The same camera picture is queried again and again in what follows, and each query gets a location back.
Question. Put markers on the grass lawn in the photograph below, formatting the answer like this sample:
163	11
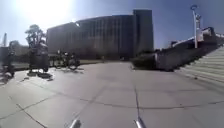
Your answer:
90	62

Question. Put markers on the large dark building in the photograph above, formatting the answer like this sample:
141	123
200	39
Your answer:
106	36

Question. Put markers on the grey concrete paved plaza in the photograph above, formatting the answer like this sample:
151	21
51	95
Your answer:
110	93

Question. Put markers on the robot's own part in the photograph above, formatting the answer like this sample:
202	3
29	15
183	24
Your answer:
75	124
140	123

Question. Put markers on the tree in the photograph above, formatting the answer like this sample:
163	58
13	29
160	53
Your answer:
35	35

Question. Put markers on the lamp pole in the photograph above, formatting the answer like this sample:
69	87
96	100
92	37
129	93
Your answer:
195	30

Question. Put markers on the wide concrete steps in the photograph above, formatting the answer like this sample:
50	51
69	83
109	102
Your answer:
206	66

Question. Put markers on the concrete wall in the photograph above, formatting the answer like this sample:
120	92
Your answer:
176	56

